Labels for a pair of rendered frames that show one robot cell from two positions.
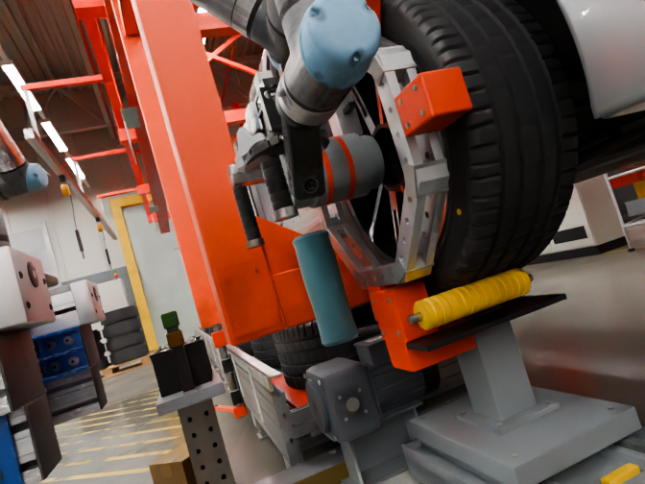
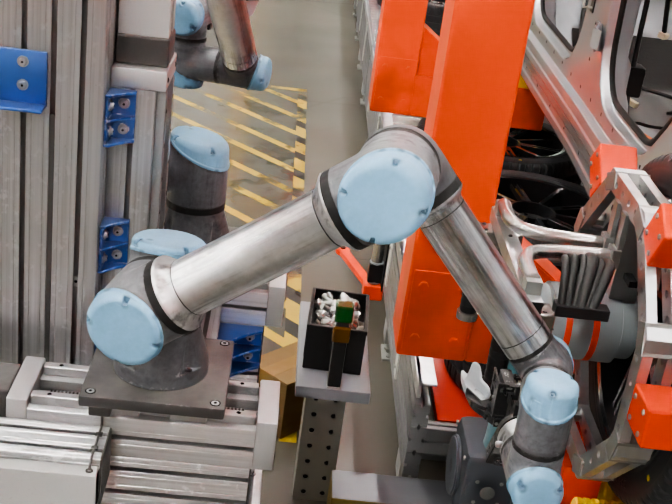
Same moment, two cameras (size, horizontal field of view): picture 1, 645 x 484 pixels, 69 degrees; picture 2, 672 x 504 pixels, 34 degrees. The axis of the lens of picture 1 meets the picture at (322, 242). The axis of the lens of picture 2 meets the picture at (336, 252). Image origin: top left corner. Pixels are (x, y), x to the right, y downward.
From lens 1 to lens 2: 143 cm
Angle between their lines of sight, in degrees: 31
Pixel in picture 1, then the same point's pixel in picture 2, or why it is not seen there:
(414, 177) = (614, 448)
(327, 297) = not seen: hidden behind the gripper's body
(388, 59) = (653, 345)
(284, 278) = not seen: hidden behind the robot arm
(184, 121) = (462, 81)
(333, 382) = (478, 467)
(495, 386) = not seen: outside the picture
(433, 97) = (649, 434)
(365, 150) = (617, 337)
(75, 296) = (270, 299)
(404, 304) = (571, 483)
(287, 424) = (417, 437)
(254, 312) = (437, 332)
